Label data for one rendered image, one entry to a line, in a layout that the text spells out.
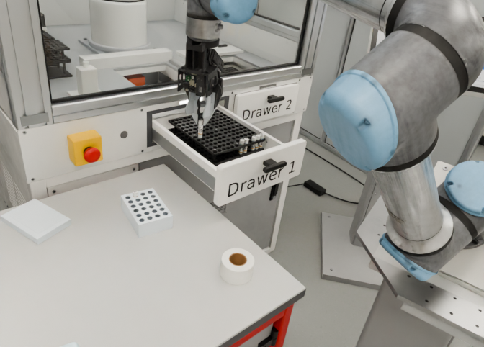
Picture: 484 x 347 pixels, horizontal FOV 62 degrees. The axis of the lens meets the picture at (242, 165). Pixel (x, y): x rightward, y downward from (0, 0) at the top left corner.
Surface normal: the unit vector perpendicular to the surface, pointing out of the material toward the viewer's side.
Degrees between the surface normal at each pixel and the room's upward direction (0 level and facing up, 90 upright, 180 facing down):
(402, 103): 65
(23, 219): 0
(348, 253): 3
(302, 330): 0
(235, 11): 90
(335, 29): 90
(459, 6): 25
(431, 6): 37
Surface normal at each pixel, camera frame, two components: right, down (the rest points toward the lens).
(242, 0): 0.46, 0.50
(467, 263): -0.29, -0.39
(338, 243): 0.03, -0.86
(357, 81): -0.48, -0.52
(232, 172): 0.64, 0.46
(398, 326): -0.55, 0.37
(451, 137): -0.80, 0.23
